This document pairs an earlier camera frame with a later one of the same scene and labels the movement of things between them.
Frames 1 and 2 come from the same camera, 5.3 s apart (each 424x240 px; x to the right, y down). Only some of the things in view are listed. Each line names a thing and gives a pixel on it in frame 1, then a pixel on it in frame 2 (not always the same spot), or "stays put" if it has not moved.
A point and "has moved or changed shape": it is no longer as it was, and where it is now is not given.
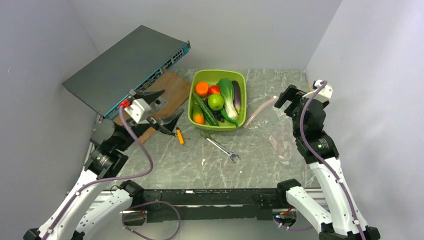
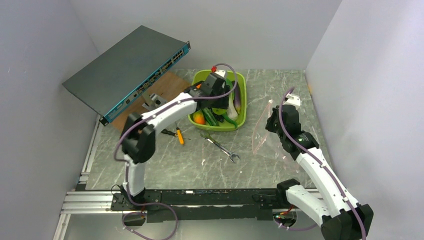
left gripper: [169, 125] → [222, 104]
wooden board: [176, 92] stays put
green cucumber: [208, 115] stays put
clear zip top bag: [273, 123] has moved or changed shape
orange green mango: [198, 116] stays put
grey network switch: [135, 61] stays put
